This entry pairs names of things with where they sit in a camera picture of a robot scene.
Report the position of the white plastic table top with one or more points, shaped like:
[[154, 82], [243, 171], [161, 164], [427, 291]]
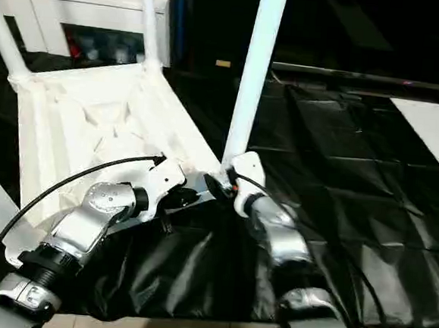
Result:
[[94, 116]]

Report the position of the small tan tag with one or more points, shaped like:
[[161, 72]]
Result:
[[223, 63]]

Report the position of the black plastic mat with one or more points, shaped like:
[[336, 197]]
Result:
[[354, 197]]

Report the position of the white glass-door cabinet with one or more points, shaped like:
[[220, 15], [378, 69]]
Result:
[[79, 9]]

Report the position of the white flat board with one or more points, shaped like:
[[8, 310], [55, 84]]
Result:
[[434, 139]]

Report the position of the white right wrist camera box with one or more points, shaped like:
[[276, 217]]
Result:
[[246, 170]]

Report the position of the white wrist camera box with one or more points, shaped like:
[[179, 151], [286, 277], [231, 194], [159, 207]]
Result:
[[246, 170], [164, 176]]

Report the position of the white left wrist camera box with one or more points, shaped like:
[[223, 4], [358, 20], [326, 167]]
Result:
[[164, 176]]

